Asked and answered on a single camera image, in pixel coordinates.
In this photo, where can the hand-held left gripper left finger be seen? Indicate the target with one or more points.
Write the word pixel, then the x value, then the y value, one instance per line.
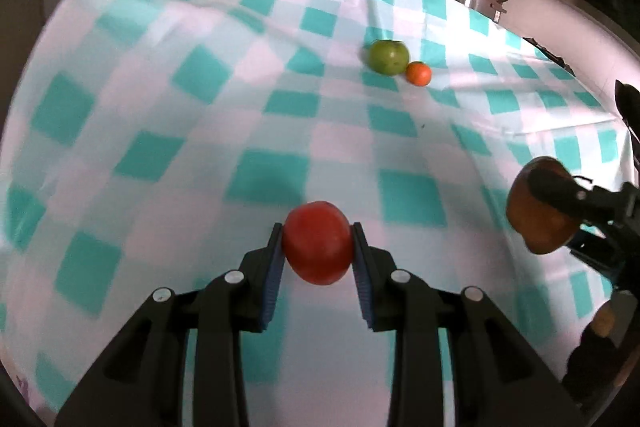
pixel 272 277

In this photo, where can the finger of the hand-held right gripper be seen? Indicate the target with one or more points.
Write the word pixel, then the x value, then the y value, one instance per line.
pixel 557 192
pixel 597 257

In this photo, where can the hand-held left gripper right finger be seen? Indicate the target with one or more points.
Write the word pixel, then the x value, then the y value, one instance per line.
pixel 362 282

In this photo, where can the red apple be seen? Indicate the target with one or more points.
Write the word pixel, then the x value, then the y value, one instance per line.
pixel 535 227

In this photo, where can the red tomato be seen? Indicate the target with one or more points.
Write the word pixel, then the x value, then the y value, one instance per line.
pixel 317 242

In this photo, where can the person's right hand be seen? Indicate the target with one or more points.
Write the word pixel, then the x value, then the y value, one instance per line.
pixel 603 319

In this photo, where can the dark object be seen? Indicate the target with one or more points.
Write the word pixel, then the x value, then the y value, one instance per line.
pixel 629 107

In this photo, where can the teal white checkered tablecloth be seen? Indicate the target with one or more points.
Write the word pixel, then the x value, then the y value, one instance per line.
pixel 225 147

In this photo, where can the orange tangerine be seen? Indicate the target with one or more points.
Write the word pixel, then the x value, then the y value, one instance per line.
pixel 418 73

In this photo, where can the green tomato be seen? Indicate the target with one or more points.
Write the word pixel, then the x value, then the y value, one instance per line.
pixel 388 56

